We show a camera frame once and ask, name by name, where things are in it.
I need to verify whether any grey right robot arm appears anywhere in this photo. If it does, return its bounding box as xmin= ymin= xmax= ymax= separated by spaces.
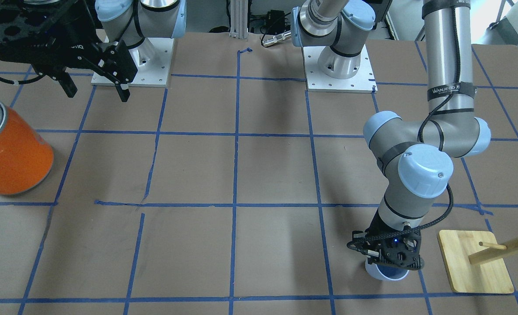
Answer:
xmin=0 ymin=0 xmax=187 ymax=102

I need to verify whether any orange cylindrical container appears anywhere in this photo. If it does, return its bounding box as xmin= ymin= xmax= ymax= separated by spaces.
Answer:
xmin=0 ymin=102 xmax=54 ymax=195

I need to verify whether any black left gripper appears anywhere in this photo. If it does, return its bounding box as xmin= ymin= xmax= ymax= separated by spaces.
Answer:
xmin=347 ymin=214 xmax=424 ymax=270

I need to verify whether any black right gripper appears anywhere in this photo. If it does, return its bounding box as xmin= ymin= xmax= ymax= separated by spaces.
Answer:
xmin=0 ymin=0 xmax=138 ymax=102

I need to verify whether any aluminium frame post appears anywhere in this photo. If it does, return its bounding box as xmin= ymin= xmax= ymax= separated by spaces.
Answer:
xmin=228 ymin=0 xmax=250 ymax=41

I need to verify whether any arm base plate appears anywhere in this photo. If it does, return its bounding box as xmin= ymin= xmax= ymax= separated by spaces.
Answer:
xmin=91 ymin=37 xmax=174 ymax=87
xmin=302 ymin=46 xmax=378 ymax=93

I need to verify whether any wooden cup rack stand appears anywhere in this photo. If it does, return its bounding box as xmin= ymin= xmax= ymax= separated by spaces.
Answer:
xmin=434 ymin=229 xmax=518 ymax=295

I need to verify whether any light blue plastic cup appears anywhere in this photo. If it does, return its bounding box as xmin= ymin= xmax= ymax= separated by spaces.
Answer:
xmin=365 ymin=260 xmax=410 ymax=281

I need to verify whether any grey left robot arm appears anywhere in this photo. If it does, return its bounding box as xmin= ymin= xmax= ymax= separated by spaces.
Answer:
xmin=291 ymin=0 xmax=491 ymax=280

